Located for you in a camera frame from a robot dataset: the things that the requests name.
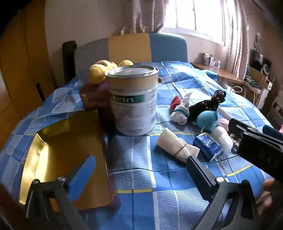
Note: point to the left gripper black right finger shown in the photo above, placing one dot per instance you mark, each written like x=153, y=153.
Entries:
x=202, y=178

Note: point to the white towel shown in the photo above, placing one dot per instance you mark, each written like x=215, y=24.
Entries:
x=176, y=146

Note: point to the beige curtain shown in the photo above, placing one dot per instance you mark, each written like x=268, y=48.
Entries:
x=143, y=16

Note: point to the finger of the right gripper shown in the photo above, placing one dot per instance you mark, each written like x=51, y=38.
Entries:
x=237, y=127
x=270, y=131

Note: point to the clear acrylic organizer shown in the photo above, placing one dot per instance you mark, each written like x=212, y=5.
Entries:
x=209, y=60

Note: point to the brown purple box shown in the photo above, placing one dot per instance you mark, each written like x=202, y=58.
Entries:
x=94, y=96

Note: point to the red knit item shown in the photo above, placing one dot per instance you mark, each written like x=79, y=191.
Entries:
x=174, y=103

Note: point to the teal plush toy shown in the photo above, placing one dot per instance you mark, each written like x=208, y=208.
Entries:
x=207, y=120

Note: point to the white protein powder can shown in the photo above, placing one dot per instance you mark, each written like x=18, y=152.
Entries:
x=133, y=96

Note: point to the white sock with blue band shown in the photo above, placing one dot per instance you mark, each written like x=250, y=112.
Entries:
x=181, y=113

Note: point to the wooden wardrobe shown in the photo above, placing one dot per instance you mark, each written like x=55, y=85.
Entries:
x=26, y=73

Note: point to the black rolled mat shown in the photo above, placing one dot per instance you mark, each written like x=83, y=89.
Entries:
x=68, y=50

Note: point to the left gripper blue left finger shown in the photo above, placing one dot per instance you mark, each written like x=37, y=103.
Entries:
x=79, y=177

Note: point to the blue checked bedsheet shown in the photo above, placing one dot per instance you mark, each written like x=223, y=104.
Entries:
x=155, y=189

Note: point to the wooden side desk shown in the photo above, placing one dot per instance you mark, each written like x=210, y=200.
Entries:
x=221, y=74

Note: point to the person right hand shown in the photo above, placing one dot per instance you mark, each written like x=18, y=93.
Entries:
x=264, y=202

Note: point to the blue tissue pack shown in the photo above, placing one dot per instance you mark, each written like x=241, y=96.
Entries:
x=208, y=146

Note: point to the grey yellow blue headboard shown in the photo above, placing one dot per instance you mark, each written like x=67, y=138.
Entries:
x=138, y=48

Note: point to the gold tray box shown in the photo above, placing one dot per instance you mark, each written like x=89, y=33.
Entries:
x=60, y=147

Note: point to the yellow giraffe plush toy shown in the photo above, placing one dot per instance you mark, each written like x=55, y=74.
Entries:
x=104, y=69

